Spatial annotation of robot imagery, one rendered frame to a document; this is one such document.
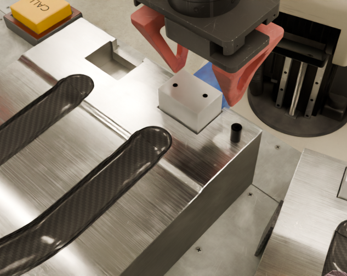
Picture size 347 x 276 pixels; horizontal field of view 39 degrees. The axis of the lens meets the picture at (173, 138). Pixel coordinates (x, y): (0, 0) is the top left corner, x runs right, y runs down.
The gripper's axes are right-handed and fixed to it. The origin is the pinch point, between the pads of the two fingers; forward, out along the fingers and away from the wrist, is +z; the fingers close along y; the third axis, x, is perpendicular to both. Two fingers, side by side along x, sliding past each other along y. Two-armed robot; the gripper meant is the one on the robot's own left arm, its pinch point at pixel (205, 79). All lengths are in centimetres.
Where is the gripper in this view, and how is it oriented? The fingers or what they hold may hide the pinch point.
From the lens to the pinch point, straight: 45.2
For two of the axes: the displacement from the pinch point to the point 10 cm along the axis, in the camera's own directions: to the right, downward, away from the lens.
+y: 7.3, 5.1, -4.7
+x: 6.8, -6.0, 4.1
